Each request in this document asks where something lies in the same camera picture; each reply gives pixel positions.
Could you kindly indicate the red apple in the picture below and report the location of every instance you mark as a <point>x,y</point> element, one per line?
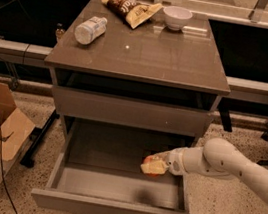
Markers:
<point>145,161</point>

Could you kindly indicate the black table leg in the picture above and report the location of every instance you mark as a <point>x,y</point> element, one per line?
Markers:
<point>37,137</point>

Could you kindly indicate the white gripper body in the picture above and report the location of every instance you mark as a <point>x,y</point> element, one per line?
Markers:
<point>175,162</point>

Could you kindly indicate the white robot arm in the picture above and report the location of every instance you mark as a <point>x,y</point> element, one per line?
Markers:
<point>216,158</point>

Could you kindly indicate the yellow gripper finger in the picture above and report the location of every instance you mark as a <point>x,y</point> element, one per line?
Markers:
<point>161,155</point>
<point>156,166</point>

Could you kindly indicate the open grey middle drawer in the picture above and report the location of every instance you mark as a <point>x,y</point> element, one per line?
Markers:
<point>98,172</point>

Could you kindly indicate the white ceramic bowl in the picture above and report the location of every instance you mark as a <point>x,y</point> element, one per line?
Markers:
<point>176,17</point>

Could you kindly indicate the brown chip bag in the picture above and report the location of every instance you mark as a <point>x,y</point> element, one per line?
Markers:
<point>133,12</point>

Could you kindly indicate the closed grey top drawer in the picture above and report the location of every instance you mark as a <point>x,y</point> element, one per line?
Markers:
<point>132,113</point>

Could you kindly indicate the clear plastic water bottle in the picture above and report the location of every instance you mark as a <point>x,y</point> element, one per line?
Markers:
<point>88,31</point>

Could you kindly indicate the grey drawer cabinet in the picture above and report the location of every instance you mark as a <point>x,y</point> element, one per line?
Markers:
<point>150,63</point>

